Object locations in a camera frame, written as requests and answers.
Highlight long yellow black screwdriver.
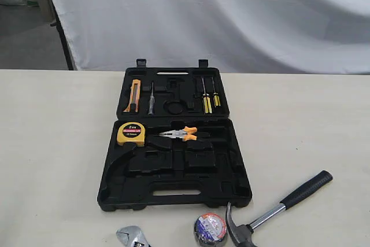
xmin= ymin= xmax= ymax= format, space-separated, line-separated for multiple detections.
xmin=201 ymin=76 xmax=213 ymax=114

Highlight orange handled pliers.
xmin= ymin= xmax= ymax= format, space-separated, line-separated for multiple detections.
xmin=158 ymin=126 xmax=198 ymax=142

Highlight white backdrop cloth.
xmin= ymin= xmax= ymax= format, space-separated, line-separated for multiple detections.
xmin=52 ymin=0 xmax=369 ymax=74

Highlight black plastic tool case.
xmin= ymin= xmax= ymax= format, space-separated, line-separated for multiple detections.
xmin=97 ymin=58 xmax=252 ymax=212

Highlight short yellow black screwdriver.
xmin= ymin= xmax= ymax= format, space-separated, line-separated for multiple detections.
xmin=211 ymin=77 xmax=221 ymax=108

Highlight black electrical tape roll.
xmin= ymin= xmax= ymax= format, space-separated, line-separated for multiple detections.
xmin=194 ymin=213 xmax=227 ymax=247

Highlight clear tester screwdriver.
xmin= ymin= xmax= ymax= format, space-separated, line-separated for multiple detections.
xmin=147 ymin=82 xmax=155 ymax=115

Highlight yellow tape measure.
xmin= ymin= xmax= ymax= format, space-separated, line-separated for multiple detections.
xmin=116 ymin=122 xmax=146 ymax=147

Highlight black backdrop stand pole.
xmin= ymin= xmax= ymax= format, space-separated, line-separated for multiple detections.
xmin=50 ymin=1 xmax=75 ymax=71

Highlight chrome adjustable wrench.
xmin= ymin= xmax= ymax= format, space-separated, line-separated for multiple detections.
xmin=116 ymin=226 xmax=151 ymax=247

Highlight orange utility knife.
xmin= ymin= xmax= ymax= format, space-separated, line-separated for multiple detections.
xmin=123 ymin=79 xmax=141 ymax=113

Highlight claw hammer black grip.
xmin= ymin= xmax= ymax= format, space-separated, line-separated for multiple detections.
xmin=225 ymin=170 xmax=333 ymax=247

